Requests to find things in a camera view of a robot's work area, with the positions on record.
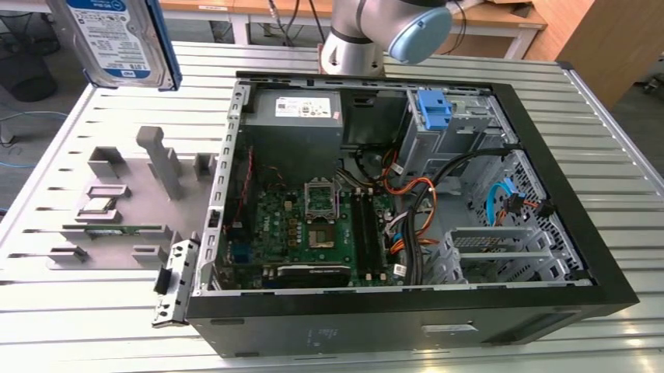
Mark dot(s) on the hard disk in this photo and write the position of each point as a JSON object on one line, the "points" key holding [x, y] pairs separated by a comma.
{"points": [[119, 39]]}

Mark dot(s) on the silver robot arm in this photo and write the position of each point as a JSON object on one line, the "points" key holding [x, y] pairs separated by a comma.
{"points": [[348, 50]]}

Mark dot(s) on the silver disk bay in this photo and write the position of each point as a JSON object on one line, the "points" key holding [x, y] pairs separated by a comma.
{"points": [[453, 268]]}

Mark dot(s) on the thin locking lever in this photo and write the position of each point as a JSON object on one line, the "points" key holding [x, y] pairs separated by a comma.
{"points": [[338, 208]]}

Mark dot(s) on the black RAM slot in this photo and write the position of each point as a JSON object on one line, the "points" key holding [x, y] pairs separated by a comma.
{"points": [[361, 233]]}

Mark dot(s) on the CPU socket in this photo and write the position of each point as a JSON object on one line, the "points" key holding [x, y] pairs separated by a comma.
{"points": [[321, 238]]}

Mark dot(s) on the grey power supply unit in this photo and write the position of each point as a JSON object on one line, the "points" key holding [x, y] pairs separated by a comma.
{"points": [[290, 140]]}

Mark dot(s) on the green motherboard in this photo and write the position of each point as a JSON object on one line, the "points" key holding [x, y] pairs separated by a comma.
{"points": [[276, 241]]}

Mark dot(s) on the black graphics card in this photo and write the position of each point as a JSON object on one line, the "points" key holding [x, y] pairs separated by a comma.
{"points": [[312, 272]]}

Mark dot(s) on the silver drive cage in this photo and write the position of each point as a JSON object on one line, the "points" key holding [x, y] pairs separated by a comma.
{"points": [[456, 141]]}

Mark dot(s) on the blue drive carrier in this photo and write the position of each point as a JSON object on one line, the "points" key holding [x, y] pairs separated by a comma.
{"points": [[433, 112]]}

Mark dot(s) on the black PC case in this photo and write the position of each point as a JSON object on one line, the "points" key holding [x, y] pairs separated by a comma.
{"points": [[364, 322]]}

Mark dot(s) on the grey parts rack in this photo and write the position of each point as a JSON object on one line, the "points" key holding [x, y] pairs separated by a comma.
{"points": [[150, 217]]}

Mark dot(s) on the silver expansion card retainer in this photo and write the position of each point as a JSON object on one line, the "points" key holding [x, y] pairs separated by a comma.
{"points": [[179, 272]]}

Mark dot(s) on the green RAM stick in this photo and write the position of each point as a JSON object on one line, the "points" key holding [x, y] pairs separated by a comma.
{"points": [[111, 231]]}

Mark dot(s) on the silver CPU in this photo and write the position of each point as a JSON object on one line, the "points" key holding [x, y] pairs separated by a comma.
{"points": [[99, 204]]}

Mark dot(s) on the black waste bin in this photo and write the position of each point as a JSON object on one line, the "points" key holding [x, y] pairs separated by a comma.
{"points": [[34, 83]]}

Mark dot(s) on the wooden cabinet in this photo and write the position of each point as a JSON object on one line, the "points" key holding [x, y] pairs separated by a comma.
{"points": [[612, 46]]}

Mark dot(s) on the black office chair base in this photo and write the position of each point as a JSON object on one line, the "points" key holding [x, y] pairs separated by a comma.
{"points": [[654, 81]]}

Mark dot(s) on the black plastic duct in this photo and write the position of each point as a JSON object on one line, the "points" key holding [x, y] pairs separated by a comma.
{"points": [[373, 124]]}

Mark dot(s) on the long wooden desk white frame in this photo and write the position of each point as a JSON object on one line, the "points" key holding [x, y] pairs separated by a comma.
{"points": [[207, 4]]}

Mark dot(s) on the short wooden desk white frame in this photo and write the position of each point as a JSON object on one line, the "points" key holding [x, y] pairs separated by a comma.
{"points": [[497, 15]]}

